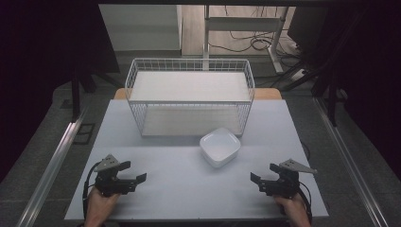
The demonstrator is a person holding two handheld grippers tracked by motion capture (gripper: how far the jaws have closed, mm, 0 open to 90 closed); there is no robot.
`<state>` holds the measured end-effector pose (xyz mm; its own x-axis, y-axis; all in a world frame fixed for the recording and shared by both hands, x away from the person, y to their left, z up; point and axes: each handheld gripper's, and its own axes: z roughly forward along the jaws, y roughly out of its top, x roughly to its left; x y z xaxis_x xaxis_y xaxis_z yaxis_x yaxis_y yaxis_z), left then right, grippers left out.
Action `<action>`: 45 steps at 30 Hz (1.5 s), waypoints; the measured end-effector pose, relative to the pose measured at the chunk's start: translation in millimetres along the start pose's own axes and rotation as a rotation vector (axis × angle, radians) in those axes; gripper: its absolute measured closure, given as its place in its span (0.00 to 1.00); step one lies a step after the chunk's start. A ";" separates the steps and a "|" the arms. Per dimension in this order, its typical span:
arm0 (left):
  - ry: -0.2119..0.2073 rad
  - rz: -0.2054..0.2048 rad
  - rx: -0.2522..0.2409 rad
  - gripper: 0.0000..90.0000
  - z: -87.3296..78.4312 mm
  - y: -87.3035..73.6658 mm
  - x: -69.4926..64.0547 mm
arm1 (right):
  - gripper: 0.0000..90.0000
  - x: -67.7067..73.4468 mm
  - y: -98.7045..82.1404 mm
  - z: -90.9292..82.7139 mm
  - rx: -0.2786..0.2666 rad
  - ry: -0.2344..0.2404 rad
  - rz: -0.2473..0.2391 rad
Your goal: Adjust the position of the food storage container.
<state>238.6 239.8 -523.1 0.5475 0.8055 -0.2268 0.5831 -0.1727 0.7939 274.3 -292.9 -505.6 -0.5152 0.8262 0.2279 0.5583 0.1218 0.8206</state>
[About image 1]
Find white cabinet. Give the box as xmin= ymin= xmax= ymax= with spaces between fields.
xmin=98 ymin=4 xmax=183 ymax=52

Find aluminium rail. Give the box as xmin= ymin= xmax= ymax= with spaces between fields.
xmin=15 ymin=103 xmax=91 ymax=227
xmin=313 ymin=96 xmax=391 ymax=227

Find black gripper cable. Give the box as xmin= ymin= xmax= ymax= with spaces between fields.
xmin=297 ymin=181 xmax=314 ymax=223
xmin=81 ymin=161 xmax=103 ymax=219

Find black stand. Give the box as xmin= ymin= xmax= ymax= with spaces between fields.
xmin=70 ymin=67 xmax=122 ymax=123
xmin=311 ymin=70 xmax=348 ymax=128

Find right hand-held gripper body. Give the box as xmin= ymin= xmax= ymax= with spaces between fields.
xmin=258 ymin=158 xmax=318 ymax=200

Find white power strip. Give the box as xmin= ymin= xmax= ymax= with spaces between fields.
xmin=290 ymin=67 xmax=307 ymax=82

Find person's left hand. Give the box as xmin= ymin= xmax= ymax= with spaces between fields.
xmin=83 ymin=186 xmax=121 ymax=227

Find black curtain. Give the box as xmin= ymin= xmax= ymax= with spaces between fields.
xmin=0 ymin=0 xmax=121 ymax=183
xmin=315 ymin=0 xmax=401 ymax=181

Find wooden table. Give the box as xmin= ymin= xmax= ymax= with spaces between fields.
xmin=113 ymin=87 xmax=283 ymax=101

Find person's right hand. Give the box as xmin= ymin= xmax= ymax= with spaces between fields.
xmin=272 ymin=192 xmax=312 ymax=227

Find white metal desk frame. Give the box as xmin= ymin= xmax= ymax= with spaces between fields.
xmin=202 ymin=4 xmax=289 ymax=75

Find white square bowl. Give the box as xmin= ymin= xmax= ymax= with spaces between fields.
xmin=199 ymin=127 xmax=242 ymax=168

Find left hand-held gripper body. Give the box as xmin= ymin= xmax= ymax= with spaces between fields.
xmin=93 ymin=153 xmax=139 ymax=199

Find white wire shelf rack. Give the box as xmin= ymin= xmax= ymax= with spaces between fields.
xmin=124 ymin=58 xmax=255 ymax=138

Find black floor cables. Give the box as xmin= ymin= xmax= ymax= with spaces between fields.
xmin=209 ymin=5 xmax=305 ymax=60

